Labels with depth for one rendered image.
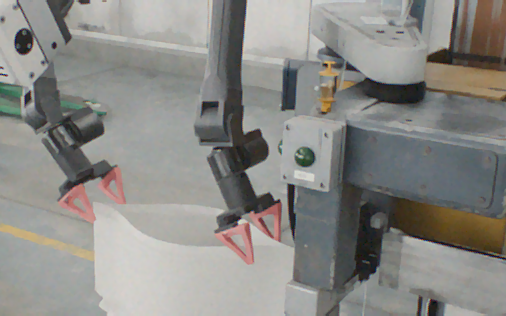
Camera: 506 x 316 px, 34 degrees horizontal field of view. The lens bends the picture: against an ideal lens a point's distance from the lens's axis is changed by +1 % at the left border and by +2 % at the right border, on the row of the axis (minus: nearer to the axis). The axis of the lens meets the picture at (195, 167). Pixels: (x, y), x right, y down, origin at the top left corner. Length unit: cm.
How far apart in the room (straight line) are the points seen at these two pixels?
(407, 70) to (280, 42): 587
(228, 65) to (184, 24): 616
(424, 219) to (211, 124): 40
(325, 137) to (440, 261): 33
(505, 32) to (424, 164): 51
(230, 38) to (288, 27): 560
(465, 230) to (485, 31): 37
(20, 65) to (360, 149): 48
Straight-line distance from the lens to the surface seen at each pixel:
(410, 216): 149
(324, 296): 128
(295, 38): 703
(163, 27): 774
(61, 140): 167
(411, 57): 125
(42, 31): 114
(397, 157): 114
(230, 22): 146
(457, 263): 134
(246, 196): 145
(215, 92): 144
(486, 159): 111
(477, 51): 160
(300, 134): 114
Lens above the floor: 163
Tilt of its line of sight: 19 degrees down
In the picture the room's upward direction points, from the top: 1 degrees clockwise
